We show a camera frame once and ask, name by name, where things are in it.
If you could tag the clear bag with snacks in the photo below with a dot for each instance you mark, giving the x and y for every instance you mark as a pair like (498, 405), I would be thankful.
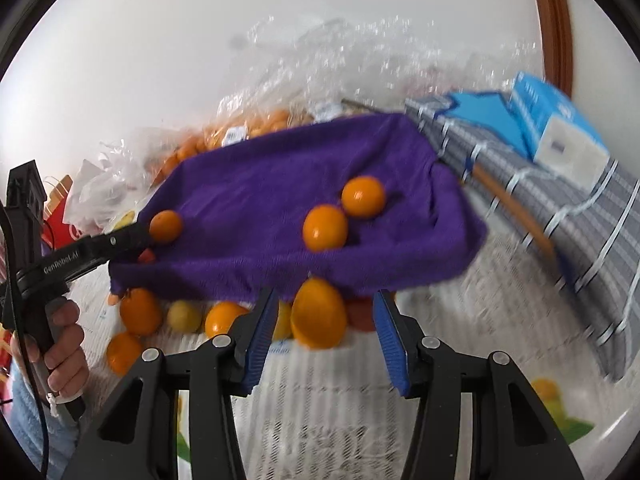
(124, 175)

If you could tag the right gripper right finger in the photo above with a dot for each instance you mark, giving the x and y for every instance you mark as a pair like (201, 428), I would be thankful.
(513, 434)

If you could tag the blue tissue pack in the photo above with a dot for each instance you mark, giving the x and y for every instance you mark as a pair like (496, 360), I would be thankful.
(556, 135)

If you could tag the crumpled clear plastic bag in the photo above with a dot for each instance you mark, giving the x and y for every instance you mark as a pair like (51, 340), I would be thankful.
(307, 69)

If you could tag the blue paper sheet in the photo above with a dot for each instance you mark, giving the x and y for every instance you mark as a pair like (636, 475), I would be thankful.
(488, 110)

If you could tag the small smooth orange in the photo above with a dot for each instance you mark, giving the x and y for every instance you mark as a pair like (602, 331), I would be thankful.
(325, 228)
(221, 316)
(363, 197)

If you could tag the person's left hand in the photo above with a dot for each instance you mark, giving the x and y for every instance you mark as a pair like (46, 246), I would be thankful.
(65, 359)

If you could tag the red paper shopping bag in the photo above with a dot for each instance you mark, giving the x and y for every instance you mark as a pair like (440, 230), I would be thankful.
(57, 233)

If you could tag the wooden stick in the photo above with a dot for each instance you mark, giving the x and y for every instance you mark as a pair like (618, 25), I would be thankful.
(518, 211)

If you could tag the clear bag of oranges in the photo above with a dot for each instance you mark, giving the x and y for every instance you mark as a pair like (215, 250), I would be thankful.
(220, 133)

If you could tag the blue denim trouser leg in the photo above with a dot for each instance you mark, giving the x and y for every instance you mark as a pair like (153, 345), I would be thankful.
(26, 427)

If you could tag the brown wooden door frame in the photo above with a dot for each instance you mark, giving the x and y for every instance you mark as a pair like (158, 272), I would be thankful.
(557, 43)

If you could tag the oval orange kumquat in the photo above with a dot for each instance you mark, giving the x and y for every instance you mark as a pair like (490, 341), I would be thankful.
(318, 319)

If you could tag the red cherry tomato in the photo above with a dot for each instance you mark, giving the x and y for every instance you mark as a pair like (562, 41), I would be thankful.
(147, 256)

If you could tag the yellow-green small fruit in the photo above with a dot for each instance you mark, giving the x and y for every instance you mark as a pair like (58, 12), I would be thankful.
(283, 328)
(183, 317)

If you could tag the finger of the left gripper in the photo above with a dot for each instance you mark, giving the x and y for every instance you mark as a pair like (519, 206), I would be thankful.
(128, 242)

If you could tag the large orange mandarin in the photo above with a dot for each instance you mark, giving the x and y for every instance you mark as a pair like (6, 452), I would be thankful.
(140, 312)
(165, 227)
(122, 351)

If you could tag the grey checked folded cloth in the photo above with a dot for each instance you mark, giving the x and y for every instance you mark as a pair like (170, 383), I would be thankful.
(595, 234)

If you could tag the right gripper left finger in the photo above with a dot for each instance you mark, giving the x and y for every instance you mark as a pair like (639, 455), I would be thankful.
(134, 436)

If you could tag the purple towel-lined tray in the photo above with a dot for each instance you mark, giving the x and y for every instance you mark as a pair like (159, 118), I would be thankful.
(243, 209)

